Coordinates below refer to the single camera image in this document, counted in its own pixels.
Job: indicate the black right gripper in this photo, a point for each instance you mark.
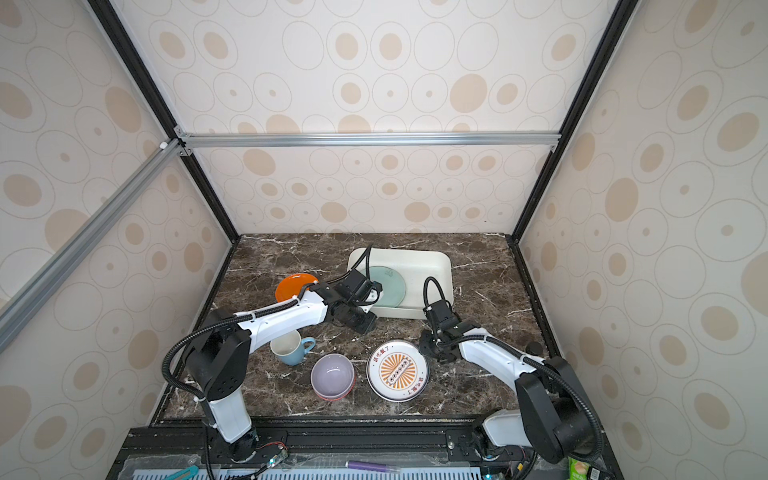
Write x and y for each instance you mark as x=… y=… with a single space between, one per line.
x=423 y=348

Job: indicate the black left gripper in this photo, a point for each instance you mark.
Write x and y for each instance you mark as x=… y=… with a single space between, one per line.
x=367 y=328

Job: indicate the orange sunburst patterned plate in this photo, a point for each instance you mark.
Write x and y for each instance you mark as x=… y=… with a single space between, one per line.
x=397 y=372

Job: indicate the light green floral plate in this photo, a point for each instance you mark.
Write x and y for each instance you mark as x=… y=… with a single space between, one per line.
x=393 y=286

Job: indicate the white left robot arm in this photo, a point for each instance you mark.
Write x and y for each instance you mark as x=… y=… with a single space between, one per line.
x=211 y=363

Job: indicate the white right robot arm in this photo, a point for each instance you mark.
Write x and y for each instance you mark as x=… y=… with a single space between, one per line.
x=554 y=416

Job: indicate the white plastic bin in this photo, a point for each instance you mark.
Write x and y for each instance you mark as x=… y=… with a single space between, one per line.
x=415 y=267

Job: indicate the purple bowl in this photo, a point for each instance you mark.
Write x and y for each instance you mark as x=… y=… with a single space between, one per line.
x=333 y=377

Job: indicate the blue mug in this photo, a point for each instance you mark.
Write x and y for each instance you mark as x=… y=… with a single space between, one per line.
x=292 y=347

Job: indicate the green can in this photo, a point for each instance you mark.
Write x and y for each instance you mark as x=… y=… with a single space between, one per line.
x=535 y=348

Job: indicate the purple pen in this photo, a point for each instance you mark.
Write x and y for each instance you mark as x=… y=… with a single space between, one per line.
x=372 y=467

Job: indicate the green snack packet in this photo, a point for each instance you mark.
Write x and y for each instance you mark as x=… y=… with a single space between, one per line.
x=580 y=470

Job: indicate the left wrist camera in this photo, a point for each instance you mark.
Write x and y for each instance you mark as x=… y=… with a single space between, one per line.
x=359 y=289

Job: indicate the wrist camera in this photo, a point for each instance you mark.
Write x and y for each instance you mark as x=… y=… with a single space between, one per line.
x=359 y=289
x=441 y=316

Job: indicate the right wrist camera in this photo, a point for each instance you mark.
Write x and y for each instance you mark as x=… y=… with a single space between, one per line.
x=441 y=316

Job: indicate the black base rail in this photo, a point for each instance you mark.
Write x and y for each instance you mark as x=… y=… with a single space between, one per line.
x=321 y=448

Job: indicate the silver horizontal rail back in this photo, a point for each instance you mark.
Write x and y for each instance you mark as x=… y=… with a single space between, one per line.
x=378 y=139

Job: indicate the silver diagonal rail left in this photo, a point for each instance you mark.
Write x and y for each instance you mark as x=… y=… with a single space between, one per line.
x=38 y=290

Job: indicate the black vertical frame post right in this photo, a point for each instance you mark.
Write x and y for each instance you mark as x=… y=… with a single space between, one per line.
x=606 y=47

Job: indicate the black vertical frame post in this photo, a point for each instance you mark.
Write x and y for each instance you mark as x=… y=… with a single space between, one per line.
x=606 y=47
x=107 y=17

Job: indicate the black vertical frame post left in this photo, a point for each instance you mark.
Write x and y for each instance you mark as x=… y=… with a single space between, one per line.
x=107 y=17

